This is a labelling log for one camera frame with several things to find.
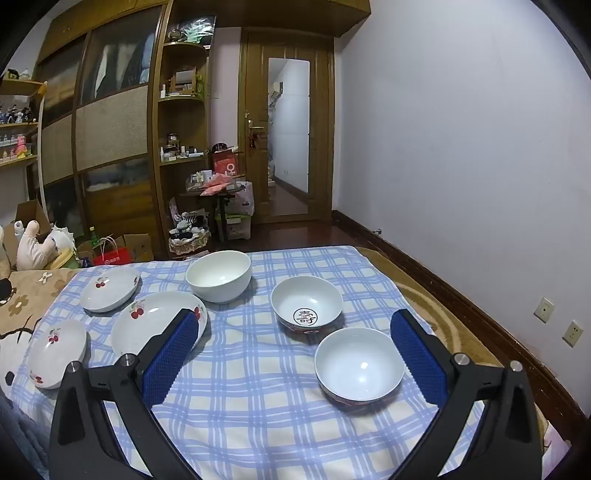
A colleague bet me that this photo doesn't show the cardboard box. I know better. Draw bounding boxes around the cardboard box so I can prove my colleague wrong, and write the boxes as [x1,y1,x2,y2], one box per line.
[14,199,54,236]
[113,233,155,264]

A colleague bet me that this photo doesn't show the small dark wooden table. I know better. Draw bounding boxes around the small dark wooden table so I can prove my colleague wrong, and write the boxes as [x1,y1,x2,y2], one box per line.
[180,185,247,243]

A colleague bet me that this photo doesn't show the white plastic bag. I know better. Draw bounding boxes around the white plastic bag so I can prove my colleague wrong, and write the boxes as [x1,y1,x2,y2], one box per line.
[231,181,256,217]

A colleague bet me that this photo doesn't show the blue checked blanket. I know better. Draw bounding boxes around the blue checked blanket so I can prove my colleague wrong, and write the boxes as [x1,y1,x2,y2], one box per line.
[9,244,490,480]

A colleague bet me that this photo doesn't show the small wooden vanity mirror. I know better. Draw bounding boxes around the small wooden vanity mirror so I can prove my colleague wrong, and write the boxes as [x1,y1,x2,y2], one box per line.
[171,67,198,95]

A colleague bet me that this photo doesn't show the white spiky plush toy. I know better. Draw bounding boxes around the white spiky plush toy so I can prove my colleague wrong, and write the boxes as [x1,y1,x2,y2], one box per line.
[46,226,79,259]

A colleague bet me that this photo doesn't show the plain white bowl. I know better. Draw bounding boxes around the plain white bowl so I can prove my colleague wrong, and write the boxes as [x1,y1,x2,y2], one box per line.
[185,250,253,304]

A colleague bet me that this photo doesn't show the green leaf picture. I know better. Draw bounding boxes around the green leaf picture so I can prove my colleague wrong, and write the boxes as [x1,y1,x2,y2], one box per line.
[178,16,217,47]

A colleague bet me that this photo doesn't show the pink and white plush toy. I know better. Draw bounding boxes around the pink and white plush toy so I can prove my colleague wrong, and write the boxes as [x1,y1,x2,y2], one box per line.
[16,220,54,271]

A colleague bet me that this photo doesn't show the yellow green cushion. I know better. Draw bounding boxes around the yellow green cushion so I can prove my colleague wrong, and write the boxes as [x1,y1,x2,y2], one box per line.
[51,251,81,271]

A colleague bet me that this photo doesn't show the white and yellow display shelf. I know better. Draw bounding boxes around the white and yellow display shelf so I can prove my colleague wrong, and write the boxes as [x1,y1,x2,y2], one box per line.
[0,78,49,208]

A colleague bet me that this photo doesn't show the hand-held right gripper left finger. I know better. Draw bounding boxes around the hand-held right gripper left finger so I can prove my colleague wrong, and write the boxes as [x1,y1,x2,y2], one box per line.
[48,308,208,480]

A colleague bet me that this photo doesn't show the brown cartoon print blanket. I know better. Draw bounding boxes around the brown cartoon print blanket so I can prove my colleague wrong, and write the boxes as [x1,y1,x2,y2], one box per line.
[0,265,84,416]

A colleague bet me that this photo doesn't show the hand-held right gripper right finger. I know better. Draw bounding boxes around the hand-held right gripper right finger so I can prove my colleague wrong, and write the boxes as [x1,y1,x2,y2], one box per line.
[390,309,543,480]

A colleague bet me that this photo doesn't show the red bowl with black emblem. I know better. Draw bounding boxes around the red bowl with black emblem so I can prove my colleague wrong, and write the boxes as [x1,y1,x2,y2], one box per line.
[270,276,345,334]

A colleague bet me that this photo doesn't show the row of small figurines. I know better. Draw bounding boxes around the row of small figurines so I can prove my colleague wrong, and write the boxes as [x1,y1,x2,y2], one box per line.
[0,105,38,124]

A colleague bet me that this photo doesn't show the wicker basket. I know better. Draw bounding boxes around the wicker basket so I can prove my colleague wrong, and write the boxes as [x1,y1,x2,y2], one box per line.
[168,226,211,256]

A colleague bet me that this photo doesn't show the pile of socks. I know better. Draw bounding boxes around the pile of socks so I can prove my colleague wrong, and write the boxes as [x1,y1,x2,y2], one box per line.
[170,211,208,241]

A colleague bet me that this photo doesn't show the pink fabric pieces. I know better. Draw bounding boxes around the pink fabric pieces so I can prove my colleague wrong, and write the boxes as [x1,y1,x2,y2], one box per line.
[201,178,238,195]

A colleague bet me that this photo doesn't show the clear plastic storage box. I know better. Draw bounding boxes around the clear plastic storage box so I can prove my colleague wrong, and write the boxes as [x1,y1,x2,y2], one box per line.
[215,210,254,241]

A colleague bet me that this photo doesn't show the red gift bag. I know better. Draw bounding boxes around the red gift bag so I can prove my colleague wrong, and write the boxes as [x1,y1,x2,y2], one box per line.
[211,150,241,178]

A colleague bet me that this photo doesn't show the wooden door with glass panel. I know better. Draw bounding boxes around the wooden door with glass panel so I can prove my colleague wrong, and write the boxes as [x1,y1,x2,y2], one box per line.
[238,30,335,224]

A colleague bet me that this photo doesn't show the wooden wardrobe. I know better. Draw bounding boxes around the wooden wardrobe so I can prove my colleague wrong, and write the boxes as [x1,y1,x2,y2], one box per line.
[28,0,171,259]

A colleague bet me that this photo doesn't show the white cherry print plate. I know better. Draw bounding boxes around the white cherry print plate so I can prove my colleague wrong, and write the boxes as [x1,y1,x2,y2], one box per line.
[111,291,208,370]
[28,319,88,391]
[80,267,140,313]

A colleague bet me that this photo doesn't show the tan patterned bed cover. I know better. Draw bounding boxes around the tan patterned bed cover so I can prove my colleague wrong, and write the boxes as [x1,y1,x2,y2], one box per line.
[355,247,573,462]

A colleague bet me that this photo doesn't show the red patterned bowl white inside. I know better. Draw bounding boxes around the red patterned bowl white inside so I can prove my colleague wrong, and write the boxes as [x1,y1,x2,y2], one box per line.
[315,328,407,407]

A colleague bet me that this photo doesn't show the curved wooden corner shelf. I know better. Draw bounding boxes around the curved wooden corner shelf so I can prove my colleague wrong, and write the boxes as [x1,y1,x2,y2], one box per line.
[152,0,213,259]

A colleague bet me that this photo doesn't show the red paper bag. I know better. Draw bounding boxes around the red paper bag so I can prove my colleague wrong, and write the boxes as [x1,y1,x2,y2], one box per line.
[92,237,132,266]

